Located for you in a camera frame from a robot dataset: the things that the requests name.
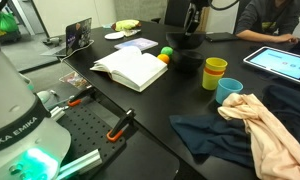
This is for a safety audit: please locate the white laptop cable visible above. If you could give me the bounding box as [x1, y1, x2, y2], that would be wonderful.
[59, 39, 95, 65]

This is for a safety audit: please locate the UIST book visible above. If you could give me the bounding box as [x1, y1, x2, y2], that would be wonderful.
[113, 37, 160, 52]

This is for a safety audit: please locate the yellow green plush toy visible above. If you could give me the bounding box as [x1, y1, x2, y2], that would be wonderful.
[110, 19, 142, 33]

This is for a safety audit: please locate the light blue cup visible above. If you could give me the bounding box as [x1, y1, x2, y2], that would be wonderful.
[215, 77, 244, 105]

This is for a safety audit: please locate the dark blue cloth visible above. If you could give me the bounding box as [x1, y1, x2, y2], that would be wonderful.
[168, 113, 258, 168]

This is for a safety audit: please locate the white round plate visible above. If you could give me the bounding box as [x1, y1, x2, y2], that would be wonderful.
[104, 31, 126, 41]

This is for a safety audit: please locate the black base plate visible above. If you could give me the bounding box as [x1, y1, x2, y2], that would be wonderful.
[55, 89, 181, 180]

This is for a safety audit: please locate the black office chair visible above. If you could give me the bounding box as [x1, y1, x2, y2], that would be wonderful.
[151, 0, 192, 30]

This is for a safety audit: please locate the orange cup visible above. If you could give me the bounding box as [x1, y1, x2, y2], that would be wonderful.
[203, 67, 226, 77]

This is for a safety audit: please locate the aluminium extrusion bar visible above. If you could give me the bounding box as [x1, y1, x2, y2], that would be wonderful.
[49, 105, 67, 122]
[57, 148, 103, 180]

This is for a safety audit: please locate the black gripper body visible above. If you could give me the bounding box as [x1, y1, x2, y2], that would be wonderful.
[184, 1, 204, 25]

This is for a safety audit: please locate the green bag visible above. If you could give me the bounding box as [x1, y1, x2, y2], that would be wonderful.
[0, 11, 20, 34]

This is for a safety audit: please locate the yellow cup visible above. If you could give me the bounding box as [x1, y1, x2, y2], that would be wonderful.
[201, 70, 225, 91]
[204, 56, 229, 73]

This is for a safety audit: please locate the black perforated breadboard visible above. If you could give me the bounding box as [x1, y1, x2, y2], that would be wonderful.
[55, 99, 127, 169]

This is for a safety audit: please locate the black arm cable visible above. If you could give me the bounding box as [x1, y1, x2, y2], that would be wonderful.
[208, 0, 241, 11]

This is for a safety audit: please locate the person hand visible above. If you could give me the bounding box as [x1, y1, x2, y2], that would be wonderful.
[281, 32, 300, 45]

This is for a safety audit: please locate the person forearm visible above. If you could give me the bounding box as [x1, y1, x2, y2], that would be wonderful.
[235, 28, 288, 44]

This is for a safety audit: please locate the black notebook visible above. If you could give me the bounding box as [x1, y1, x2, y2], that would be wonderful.
[204, 31, 240, 43]

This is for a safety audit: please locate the white tablet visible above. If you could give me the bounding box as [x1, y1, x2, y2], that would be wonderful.
[242, 45, 300, 85]

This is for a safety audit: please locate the black orange clamp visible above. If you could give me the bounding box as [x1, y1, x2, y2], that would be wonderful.
[105, 108, 136, 143]
[66, 85, 97, 108]

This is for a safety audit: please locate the brown cardboard box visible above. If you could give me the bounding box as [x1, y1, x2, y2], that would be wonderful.
[199, 6, 212, 33]

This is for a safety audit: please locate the pink cloth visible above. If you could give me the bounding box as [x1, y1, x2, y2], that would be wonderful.
[217, 92, 300, 180]

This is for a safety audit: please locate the open white book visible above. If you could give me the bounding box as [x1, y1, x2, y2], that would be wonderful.
[89, 45, 169, 93]

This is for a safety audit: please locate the person in dark hoodie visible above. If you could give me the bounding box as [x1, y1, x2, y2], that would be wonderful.
[234, 0, 300, 38]

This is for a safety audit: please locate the printed package on floor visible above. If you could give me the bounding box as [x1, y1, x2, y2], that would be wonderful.
[58, 70, 91, 90]

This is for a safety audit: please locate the black cloth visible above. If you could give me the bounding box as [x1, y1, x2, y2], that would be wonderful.
[261, 83, 300, 155]

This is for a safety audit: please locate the yellow orange ball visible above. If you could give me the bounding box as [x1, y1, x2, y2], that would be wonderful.
[156, 53, 171, 65]

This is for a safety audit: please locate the laptop with stickers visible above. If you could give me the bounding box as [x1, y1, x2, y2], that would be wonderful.
[41, 17, 95, 58]

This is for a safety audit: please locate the green ball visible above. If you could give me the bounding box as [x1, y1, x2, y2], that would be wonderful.
[160, 45, 175, 57]

